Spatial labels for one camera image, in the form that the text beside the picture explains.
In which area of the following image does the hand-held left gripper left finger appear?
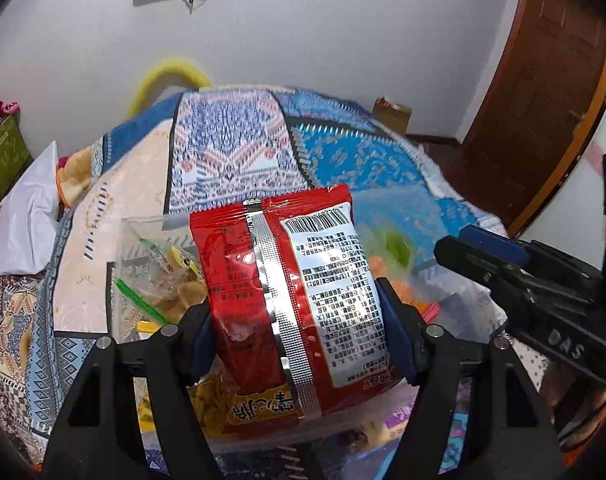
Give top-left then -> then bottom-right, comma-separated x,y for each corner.
42,302 -> 225,480

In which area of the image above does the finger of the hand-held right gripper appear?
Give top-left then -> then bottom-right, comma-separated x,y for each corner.
432,236 -> 527,307
457,224 -> 602,287

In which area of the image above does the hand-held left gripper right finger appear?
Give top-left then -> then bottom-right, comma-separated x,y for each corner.
373,276 -> 566,480

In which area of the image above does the red snack packet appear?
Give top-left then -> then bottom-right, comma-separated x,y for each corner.
188,183 -> 402,437

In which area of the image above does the clear plastic container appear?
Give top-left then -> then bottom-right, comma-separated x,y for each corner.
105,195 -> 510,461

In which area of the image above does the clear packet of orange snacks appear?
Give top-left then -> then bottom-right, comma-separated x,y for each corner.
367,255 -> 441,318

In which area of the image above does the yellow and white snack packet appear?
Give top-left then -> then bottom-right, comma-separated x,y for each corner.
138,320 -> 235,436

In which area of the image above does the purple and yellow snack packet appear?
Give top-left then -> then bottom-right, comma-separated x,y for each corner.
358,399 -> 420,452

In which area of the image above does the green and orange chips packet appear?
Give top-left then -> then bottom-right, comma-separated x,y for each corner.
115,239 -> 210,327

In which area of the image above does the brown wooden door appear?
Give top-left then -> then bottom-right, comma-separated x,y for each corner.
459,0 -> 606,237

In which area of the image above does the cardboard box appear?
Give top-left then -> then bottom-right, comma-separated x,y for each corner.
371,97 -> 413,136

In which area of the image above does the white plastic bag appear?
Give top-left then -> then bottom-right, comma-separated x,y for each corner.
0,140 -> 62,277

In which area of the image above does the orange patterned cloth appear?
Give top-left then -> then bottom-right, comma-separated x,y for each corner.
55,147 -> 97,209

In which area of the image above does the blue patchwork blanket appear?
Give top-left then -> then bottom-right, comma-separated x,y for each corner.
0,84 -> 558,480

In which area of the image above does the green storage box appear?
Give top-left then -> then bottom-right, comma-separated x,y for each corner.
0,114 -> 35,212

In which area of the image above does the yellow foam hoop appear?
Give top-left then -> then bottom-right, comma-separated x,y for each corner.
125,57 -> 215,121

